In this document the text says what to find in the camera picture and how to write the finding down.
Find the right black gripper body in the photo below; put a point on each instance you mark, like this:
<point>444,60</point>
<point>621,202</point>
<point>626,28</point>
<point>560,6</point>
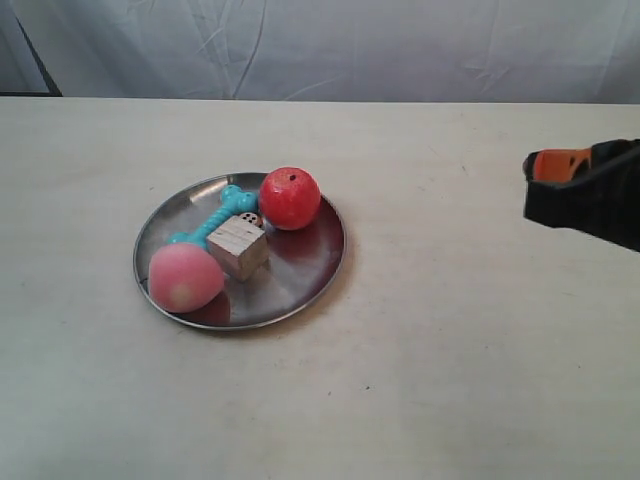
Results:
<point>603,202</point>

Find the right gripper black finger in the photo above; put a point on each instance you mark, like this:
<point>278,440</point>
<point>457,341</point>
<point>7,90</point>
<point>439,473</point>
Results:
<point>557,165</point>

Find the round stainless steel plate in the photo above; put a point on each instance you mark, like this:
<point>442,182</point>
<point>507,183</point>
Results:
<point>302,264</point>

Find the white backdrop curtain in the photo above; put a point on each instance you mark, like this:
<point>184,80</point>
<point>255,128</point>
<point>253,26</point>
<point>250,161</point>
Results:
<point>388,51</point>

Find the red toy apple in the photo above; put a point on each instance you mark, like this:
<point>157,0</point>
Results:
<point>289,198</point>

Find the small white dice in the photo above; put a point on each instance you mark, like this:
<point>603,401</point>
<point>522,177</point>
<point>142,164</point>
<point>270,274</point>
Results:
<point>251,220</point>

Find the teal toy bone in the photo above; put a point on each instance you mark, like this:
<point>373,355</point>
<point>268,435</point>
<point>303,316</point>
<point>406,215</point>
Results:
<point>234,201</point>

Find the grey wooden cube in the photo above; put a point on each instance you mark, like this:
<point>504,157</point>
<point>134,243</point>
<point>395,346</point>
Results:
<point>239,250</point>

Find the pink toy peach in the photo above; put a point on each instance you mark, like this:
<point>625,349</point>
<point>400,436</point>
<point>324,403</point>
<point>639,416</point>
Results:
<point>183,277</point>

